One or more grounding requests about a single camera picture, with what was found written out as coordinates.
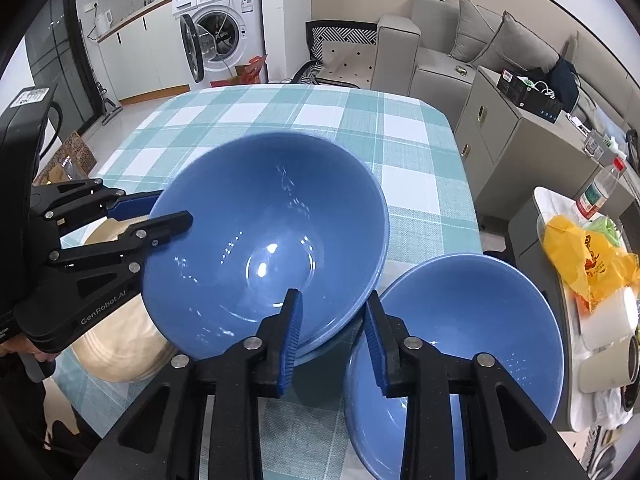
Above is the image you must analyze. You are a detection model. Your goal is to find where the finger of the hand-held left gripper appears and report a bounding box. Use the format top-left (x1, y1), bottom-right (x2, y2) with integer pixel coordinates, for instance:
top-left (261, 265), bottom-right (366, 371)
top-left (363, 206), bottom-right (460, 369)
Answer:
top-left (30, 177), bottom-right (165, 236)
top-left (45, 210), bottom-right (194, 296)

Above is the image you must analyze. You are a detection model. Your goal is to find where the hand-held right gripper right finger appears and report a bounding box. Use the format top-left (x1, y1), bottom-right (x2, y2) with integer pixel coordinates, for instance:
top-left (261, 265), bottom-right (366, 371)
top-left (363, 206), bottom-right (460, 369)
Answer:
top-left (362, 290), bottom-right (588, 480)

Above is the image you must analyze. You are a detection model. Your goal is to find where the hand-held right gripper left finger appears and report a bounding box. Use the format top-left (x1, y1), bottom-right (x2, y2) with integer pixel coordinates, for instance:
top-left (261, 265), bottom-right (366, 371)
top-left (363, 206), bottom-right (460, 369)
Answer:
top-left (75, 287), bottom-right (304, 480)

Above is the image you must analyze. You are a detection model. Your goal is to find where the blue bowl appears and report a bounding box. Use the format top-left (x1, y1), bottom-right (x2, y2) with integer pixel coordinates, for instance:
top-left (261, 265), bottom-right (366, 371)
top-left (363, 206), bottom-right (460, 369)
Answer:
top-left (292, 250), bottom-right (387, 367)
top-left (343, 254), bottom-right (566, 480)
top-left (141, 132), bottom-right (391, 348)

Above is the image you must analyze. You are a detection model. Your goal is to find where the beige plate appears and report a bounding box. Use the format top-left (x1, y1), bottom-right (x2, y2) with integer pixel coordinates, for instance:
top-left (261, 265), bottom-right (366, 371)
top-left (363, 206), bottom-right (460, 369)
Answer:
top-left (70, 219), bottom-right (178, 385)

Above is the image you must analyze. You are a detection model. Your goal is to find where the person's left forearm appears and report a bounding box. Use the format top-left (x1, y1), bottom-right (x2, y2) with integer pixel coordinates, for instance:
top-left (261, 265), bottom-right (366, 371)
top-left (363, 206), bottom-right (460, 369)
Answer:
top-left (0, 355), bottom-right (101, 480)

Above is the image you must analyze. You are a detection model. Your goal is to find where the person's left hand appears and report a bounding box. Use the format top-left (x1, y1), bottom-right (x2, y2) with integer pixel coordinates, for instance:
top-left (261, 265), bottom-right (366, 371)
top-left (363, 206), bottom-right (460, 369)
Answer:
top-left (0, 335), bottom-right (57, 365)

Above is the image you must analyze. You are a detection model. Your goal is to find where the brown patterned flat box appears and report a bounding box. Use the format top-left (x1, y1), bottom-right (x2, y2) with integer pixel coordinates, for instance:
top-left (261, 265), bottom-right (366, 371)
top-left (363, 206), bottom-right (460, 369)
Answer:
top-left (32, 130), bottom-right (97, 183)

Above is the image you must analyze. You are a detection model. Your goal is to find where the floor mop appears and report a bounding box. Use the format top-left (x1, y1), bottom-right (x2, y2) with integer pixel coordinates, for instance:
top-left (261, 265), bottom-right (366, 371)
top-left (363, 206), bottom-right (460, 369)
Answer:
top-left (97, 85), bottom-right (123, 126)

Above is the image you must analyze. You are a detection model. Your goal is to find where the black glass door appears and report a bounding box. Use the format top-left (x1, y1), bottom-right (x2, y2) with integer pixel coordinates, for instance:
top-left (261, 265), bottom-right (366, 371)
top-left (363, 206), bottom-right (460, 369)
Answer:
top-left (25, 0), bottom-right (101, 126)

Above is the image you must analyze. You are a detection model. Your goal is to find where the white base cabinet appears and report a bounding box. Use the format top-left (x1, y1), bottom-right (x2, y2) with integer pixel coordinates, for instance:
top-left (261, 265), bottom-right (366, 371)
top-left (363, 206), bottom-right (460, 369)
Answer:
top-left (97, 2), bottom-right (193, 103)

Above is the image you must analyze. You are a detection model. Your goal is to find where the red cardboard box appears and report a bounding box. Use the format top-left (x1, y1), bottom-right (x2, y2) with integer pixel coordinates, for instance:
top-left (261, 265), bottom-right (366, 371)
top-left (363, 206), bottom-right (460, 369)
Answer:
top-left (210, 54), bottom-right (268, 88)

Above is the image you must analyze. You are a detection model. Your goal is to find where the white washing machine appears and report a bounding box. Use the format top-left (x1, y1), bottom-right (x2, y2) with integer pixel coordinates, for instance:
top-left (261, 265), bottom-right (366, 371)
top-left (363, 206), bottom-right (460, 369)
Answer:
top-left (172, 0), bottom-right (268, 86)

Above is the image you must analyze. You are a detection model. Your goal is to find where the yellow plastic bag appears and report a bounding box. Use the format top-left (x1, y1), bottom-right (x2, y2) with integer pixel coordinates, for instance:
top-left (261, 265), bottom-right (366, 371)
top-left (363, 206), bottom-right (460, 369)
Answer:
top-left (542, 215), bottom-right (640, 313)

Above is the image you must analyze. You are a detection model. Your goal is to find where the beige tumbler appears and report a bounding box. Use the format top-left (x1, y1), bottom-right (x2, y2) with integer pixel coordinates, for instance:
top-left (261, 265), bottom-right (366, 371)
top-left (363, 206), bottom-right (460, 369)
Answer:
top-left (577, 335), bottom-right (640, 393)

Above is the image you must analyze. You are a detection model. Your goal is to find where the white cylinder cup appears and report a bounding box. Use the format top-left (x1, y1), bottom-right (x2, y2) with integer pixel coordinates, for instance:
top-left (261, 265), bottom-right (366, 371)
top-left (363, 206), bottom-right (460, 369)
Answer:
top-left (580, 287), bottom-right (640, 352)

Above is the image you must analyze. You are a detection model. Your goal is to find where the white plastic bag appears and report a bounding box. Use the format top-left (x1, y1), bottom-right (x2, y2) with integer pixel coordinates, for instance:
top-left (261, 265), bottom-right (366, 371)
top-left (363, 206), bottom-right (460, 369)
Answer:
top-left (595, 389), bottom-right (637, 431)

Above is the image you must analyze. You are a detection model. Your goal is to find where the white diamond print cushion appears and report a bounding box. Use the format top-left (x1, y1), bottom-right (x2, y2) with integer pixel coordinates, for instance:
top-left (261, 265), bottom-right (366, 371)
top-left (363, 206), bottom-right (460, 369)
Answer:
top-left (317, 41), bottom-right (377, 86)

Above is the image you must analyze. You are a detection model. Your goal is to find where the beige side cabinet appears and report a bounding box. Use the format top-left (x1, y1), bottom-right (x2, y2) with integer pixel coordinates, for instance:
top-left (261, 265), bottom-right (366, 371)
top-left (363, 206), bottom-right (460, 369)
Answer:
top-left (452, 65), bottom-right (640, 223)

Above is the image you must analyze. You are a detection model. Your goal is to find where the green plastic bag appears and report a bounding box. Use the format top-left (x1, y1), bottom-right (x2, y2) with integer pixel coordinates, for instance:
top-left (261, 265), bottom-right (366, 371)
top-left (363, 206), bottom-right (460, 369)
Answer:
top-left (587, 214), bottom-right (623, 248)

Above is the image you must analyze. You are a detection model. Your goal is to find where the black patterned chair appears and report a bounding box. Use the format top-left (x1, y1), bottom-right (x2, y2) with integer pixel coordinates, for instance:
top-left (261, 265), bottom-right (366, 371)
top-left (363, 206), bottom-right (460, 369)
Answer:
top-left (292, 20), bottom-right (381, 90)

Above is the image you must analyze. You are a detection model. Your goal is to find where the clear plastic bottle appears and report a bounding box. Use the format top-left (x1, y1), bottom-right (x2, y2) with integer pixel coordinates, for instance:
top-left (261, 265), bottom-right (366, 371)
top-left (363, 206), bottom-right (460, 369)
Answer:
top-left (575, 156), bottom-right (628, 221)

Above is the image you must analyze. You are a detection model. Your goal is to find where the grey sofa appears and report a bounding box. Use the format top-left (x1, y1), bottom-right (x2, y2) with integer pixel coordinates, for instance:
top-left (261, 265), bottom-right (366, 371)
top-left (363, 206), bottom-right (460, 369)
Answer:
top-left (376, 0), bottom-right (640, 136)

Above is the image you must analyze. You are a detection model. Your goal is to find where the black box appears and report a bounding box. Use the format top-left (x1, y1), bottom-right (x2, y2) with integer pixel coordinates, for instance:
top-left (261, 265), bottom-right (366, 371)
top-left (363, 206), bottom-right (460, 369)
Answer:
top-left (496, 69), bottom-right (565, 123)

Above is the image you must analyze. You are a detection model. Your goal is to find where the dark blue bag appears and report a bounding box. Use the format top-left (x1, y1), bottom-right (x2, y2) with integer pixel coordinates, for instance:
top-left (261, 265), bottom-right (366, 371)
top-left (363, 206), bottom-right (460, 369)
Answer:
top-left (547, 57), bottom-right (581, 106)

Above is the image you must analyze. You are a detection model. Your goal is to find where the grey pillow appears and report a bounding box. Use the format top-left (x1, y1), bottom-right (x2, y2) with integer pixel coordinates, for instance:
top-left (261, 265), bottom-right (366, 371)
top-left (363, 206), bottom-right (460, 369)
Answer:
top-left (450, 0), bottom-right (506, 61)
top-left (482, 11), bottom-right (561, 73)

